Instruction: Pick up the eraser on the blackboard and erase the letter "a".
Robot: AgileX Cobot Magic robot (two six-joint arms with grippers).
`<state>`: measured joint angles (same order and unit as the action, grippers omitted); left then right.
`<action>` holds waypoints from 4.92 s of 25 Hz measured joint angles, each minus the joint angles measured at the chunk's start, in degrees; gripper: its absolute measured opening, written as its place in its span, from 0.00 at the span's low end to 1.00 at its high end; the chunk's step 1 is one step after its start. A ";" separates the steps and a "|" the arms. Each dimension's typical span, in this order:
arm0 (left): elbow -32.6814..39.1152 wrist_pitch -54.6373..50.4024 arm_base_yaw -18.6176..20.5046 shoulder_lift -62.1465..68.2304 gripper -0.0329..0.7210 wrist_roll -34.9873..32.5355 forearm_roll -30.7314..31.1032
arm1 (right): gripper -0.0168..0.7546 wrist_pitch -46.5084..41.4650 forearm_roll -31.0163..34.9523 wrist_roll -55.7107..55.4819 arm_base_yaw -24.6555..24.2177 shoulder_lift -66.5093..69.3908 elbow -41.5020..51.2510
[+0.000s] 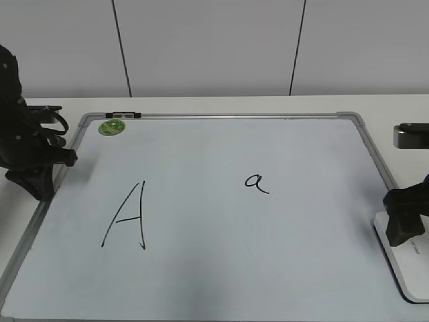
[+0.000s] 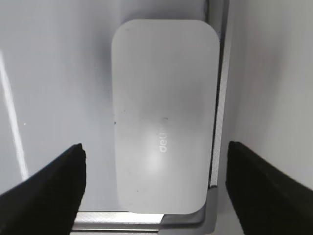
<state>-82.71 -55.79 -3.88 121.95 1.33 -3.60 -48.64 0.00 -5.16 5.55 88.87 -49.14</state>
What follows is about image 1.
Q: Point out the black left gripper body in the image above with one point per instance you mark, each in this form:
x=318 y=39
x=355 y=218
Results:
x=33 y=136

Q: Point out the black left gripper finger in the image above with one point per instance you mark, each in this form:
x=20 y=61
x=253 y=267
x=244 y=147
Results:
x=38 y=181

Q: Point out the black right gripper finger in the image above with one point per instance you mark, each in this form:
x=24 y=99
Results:
x=403 y=226

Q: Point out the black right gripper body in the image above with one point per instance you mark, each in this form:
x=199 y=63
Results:
x=412 y=200

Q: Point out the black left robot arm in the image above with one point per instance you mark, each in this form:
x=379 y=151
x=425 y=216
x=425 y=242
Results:
x=11 y=87

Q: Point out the black and silver arm base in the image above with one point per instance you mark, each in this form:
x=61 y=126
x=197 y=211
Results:
x=411 y=136

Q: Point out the white tablet device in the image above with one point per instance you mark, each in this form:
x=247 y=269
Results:
x=408 y=261

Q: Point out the green round magnet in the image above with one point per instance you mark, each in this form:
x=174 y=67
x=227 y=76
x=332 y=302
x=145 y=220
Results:
x=112 y=127

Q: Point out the black and silver marker pen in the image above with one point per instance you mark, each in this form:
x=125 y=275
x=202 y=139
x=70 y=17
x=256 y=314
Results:
x=123 y=115

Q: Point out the white whiteboard with aluminium frame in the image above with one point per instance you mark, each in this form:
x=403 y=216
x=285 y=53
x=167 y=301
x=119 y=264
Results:
x=212 y=218

